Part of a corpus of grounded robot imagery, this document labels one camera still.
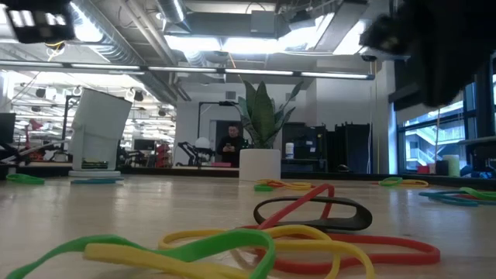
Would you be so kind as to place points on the yellow rubber band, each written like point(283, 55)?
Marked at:
point(298, 186)
point(414, 183)
point(124, 253)

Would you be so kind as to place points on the black wide rubber band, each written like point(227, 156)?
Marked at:
point(360, 217)

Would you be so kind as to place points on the rubber bands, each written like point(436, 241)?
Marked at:
point(418, 248)

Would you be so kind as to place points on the background black robot arm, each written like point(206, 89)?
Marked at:
point(190, 151)

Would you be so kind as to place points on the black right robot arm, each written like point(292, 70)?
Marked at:
point(445, 46)

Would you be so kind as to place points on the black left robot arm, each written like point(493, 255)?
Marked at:
point(38, 31)

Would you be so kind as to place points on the blue rubber band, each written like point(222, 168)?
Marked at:
point(449, 201)
point(97, 181)

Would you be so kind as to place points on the person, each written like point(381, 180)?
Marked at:
point(230, 151)

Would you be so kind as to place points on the snake plant in white pot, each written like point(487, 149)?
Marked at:
point(259, 164)

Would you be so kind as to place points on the pink flat item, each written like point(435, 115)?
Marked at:
point(221, 164)

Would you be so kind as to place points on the white wipes canister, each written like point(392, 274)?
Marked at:
point(289, 151)

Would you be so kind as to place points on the white dome lamp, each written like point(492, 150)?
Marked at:
point(202, 142)

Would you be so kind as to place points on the black shelf unit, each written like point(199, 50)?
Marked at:
point(306, 135)

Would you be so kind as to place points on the red equipment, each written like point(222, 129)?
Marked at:
point(162, 155)

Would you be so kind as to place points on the long LED light bar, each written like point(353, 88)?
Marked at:
point(182, 69)

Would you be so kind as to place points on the black computer mouse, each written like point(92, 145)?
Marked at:
point(343, 168)

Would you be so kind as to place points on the black cabinet panels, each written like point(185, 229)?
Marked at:
point(348, 147)

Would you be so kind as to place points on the white cylindrical container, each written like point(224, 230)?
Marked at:
point(100, 128)

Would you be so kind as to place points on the clear acrylic stand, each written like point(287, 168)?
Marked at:
point(95, 174)

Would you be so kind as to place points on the small red box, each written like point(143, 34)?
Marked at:
point(423, 169)

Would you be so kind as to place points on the black cup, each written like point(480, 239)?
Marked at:
point(441, 168)

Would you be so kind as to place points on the pale green cylinder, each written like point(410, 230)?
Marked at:
point(451, 166)

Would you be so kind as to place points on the black monitor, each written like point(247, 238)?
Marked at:
point(7, 128)

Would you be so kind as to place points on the black aluminium table frame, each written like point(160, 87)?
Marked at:
point(348, 176)

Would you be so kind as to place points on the dome security camera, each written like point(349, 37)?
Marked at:
point(369, 58)

